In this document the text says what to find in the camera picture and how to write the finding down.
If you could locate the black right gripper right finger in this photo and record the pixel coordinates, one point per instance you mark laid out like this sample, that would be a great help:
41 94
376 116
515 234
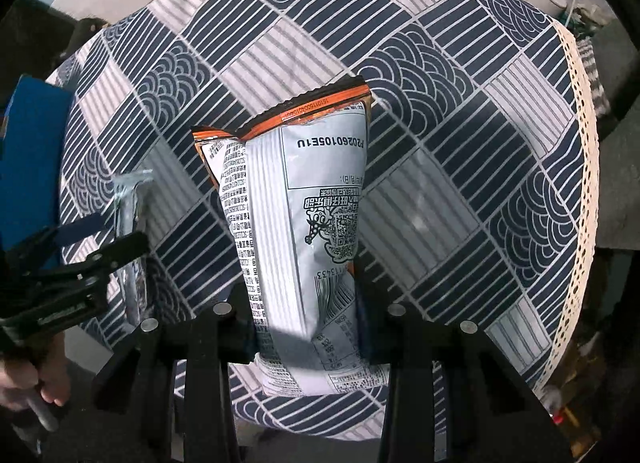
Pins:
492 415

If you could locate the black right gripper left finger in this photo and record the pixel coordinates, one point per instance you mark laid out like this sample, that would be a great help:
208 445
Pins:
137 385

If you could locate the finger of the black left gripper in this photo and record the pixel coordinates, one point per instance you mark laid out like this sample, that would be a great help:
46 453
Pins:
109 259
36 259

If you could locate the dark foil snack pack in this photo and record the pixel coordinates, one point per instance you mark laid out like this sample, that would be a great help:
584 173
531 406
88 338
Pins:
130 224

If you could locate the silver orange-edged snack bag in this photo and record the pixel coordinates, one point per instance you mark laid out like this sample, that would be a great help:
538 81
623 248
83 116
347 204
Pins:
290 184

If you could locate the person's left hand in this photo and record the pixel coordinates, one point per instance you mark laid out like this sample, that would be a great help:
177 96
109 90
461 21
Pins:
50 378

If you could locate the blue cardboard box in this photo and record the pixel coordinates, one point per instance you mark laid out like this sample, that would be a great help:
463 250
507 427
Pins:
31 155

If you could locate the navy white patterned tablecloth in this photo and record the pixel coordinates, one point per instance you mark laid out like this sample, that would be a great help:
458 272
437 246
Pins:
481 187

